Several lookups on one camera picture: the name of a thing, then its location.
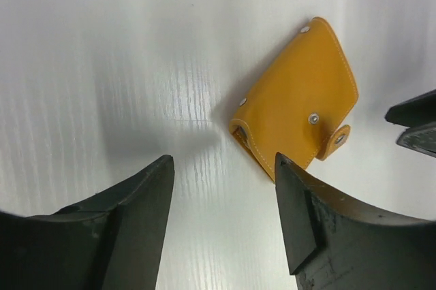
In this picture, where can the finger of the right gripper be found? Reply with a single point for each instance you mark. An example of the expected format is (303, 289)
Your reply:
(414, 112)
(420, 139)

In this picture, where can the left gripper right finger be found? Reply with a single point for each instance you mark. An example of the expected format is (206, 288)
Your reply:
(335, 241)

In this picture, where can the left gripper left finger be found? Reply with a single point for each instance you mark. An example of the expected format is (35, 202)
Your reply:
(111, 240)

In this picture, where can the orange leather card holder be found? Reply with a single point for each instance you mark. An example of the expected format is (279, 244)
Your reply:
(298, 105)

